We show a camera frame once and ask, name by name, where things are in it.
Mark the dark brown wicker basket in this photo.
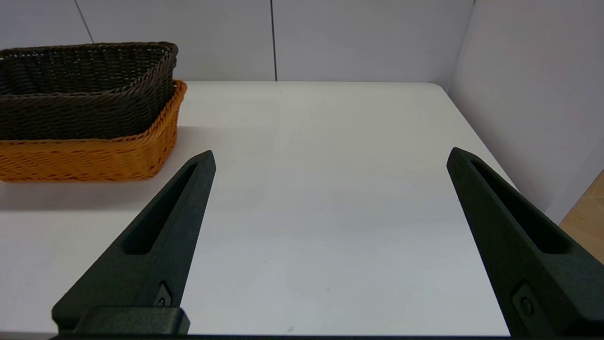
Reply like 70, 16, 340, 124
0, 42, 179, 141

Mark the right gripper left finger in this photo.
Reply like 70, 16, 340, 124
51, 150, 217, 337

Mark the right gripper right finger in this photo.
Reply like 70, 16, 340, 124
446, 147, 604, 337

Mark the orange wicker basket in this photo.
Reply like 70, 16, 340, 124
0, 79, 188, 183

